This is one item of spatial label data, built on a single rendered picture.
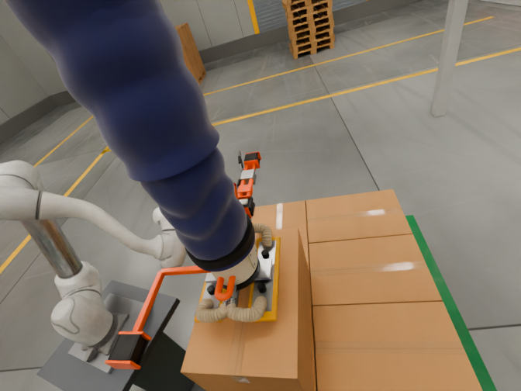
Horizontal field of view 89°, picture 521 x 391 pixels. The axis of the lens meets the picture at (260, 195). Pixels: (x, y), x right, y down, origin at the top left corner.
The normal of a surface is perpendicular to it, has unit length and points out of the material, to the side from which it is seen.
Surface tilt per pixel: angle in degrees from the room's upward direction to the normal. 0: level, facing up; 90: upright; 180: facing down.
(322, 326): 0
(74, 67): 89
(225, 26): 90
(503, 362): 0
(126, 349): 0
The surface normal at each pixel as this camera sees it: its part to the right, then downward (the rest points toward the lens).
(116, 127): -0.14, 0.65
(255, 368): -0.25, -0.73
